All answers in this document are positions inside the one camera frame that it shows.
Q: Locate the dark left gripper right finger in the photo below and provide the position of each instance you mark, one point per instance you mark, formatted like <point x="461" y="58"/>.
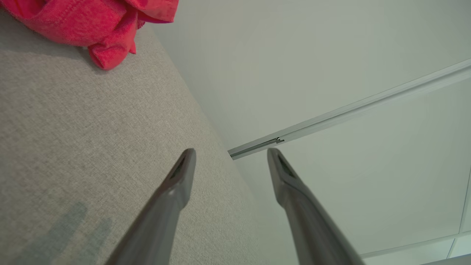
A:
<point x="312" y="228"/>

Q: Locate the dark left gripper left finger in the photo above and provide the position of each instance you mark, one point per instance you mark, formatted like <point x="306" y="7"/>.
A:
<point x="158" y="228"/>

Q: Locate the grey aluminium wall rail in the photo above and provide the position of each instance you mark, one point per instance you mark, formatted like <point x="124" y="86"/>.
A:
<point x="331" y="118"/>

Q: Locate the red Bulls basketball jersey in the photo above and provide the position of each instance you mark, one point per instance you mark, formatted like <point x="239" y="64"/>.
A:
<point x="73" y="22"/>

